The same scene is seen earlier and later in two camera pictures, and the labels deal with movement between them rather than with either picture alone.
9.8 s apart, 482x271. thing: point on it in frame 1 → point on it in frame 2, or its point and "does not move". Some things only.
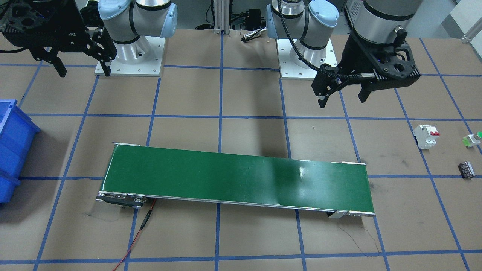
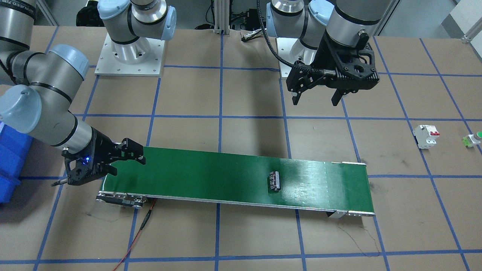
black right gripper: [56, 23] → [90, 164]
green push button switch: [470, 140] does not move
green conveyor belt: [138, 174] does not move
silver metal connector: [253, 34] does not move
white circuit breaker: [425, 135] does not move
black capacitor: [465, 170] → [274, 180]
